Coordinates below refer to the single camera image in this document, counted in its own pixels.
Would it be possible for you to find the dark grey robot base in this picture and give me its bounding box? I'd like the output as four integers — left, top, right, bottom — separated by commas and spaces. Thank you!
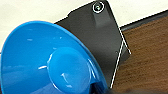
54, 0, 133, 92

